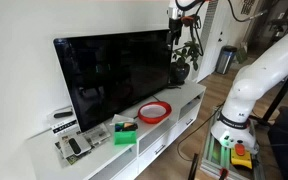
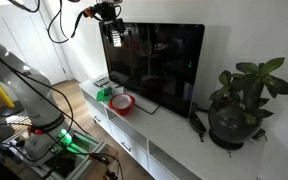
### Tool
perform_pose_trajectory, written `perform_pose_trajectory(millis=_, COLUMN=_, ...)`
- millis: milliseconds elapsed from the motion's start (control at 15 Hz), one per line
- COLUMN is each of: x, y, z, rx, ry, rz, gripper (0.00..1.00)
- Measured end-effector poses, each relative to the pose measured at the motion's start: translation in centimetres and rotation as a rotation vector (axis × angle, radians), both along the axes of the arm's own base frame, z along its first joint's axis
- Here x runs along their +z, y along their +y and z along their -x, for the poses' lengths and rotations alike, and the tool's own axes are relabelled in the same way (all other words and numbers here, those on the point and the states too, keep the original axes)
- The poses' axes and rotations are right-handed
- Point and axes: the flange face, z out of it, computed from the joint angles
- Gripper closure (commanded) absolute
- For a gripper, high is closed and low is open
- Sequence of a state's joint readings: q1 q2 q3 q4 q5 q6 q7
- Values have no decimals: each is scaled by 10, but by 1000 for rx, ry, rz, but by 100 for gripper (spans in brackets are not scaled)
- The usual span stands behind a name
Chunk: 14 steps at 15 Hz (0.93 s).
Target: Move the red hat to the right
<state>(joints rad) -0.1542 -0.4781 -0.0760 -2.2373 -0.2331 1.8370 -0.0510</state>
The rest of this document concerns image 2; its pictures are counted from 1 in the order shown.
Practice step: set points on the black oval remote control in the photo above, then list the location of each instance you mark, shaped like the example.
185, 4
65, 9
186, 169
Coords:
197, 122

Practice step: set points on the dark round plant pot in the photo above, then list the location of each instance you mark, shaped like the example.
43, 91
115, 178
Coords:
230, 123

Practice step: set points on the white TV cabinet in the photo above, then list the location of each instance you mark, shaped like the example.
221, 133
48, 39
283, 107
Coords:
170, 140

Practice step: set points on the green leafy houseplant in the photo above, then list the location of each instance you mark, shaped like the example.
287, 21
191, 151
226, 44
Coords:
254, 80

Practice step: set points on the black power adapter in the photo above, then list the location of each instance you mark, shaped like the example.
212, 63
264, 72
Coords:
260, 134

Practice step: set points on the red bowl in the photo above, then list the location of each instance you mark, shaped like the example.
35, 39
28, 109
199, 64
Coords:
121, 104

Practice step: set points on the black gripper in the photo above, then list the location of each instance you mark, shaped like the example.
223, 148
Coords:
109, 13

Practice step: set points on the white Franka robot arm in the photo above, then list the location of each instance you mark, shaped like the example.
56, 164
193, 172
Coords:
34, 100

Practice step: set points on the black pot saucer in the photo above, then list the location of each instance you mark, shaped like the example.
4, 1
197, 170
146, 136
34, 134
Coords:
224, 145

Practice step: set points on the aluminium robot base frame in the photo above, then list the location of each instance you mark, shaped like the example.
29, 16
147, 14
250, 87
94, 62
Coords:
84, 156

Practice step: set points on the grey flat device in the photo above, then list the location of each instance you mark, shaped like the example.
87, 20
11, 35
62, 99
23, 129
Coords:
101, 81

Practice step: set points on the green plastic box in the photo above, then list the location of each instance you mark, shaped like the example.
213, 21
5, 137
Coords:
104, 95

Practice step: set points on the black flat screen television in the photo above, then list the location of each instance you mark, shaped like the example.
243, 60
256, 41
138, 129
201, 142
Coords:
154, 63

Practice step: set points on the white door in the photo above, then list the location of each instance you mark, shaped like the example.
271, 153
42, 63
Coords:
27, 43

